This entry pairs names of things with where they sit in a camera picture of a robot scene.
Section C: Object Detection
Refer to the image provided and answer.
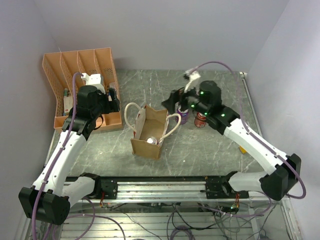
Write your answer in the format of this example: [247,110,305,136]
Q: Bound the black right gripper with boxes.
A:
[160,80,210,116]

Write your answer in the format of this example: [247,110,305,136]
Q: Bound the purple Fanta can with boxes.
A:
[176,105,189,125]

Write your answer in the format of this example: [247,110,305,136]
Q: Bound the watermelon print canvas bag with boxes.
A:
[124,102,181,160]

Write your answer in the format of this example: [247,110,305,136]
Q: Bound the red can silver top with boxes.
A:
[194,112,206,128]

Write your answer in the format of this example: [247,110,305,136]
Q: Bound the red can front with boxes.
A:
[146,136,159,145]

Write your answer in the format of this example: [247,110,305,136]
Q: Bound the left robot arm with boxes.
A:
[18,85,120,226]

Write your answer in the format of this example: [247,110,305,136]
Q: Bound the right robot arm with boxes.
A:
[161,80,302,201]

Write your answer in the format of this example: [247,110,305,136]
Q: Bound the white medicine box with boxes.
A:
[63,96,73,116]

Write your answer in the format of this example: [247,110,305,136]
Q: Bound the small yellow block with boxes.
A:
[239,146,247,154]

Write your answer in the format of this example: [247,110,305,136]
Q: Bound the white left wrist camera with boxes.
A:
[81,73,106,94]

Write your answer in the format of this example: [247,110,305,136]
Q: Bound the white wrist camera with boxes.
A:
[183,69,201,93]
[81,73,106,94]

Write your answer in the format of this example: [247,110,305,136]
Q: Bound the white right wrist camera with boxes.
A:
[183,69,201,93]

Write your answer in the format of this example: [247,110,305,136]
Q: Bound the aluminium mounting rail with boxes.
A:
[62,179,288,203]

